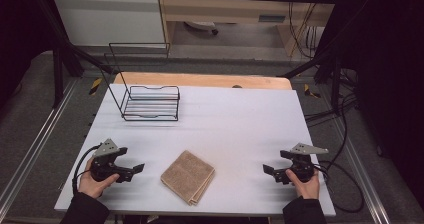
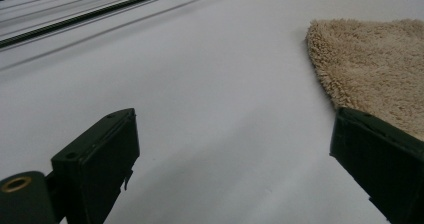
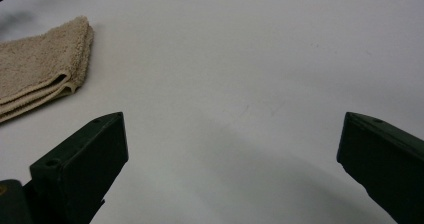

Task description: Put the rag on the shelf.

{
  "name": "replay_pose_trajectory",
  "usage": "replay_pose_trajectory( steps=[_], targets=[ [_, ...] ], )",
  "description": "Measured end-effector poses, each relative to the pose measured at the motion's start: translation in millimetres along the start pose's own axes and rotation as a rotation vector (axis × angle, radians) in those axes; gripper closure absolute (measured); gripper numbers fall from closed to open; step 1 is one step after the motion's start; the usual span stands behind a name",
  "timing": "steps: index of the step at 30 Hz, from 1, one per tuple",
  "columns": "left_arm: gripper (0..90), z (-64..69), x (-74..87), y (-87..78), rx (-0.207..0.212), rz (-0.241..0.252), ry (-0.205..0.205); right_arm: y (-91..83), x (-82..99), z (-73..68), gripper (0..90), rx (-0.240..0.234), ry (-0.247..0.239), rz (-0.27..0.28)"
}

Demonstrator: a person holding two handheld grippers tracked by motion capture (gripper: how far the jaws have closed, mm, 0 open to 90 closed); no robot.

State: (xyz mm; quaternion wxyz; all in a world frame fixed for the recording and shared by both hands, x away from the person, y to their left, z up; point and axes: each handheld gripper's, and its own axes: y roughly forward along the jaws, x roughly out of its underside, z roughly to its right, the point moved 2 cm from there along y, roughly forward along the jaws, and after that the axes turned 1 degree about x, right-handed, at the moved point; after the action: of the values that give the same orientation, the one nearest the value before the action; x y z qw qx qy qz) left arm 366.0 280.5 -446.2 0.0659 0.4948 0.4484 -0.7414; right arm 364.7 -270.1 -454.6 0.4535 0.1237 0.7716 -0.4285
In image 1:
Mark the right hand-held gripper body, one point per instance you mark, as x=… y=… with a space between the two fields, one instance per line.
x=301 y=160

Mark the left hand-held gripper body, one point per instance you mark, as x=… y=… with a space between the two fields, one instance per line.
x=106 y=149

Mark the person's right hand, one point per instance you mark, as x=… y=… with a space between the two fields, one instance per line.
x=307 y=187

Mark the person's left hand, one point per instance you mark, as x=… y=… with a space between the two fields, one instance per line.
x=91 y=185

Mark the folded beige towel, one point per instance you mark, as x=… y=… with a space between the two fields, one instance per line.
x=187 y=177

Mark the white table mat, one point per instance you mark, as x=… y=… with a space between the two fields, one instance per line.
x=226 y=127

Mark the yellow black tape marker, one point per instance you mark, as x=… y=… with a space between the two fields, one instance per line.
x=95 y=86

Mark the black metal stand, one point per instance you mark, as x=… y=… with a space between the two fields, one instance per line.
x=59 y=64
x=335 y=74

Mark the dark curtain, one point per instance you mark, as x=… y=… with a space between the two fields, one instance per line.
x=390 y=84
x=20 y=34

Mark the white cabinet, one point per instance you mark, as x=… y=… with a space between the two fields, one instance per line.
x=106 y=20

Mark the office chair base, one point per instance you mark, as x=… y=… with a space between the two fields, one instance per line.
x=203 y=26

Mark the light wooden desk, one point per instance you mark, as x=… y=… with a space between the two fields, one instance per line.
x=233 y=12

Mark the aluminium floor rail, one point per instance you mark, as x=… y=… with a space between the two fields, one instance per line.
x=36 y=144
x=363 y=177

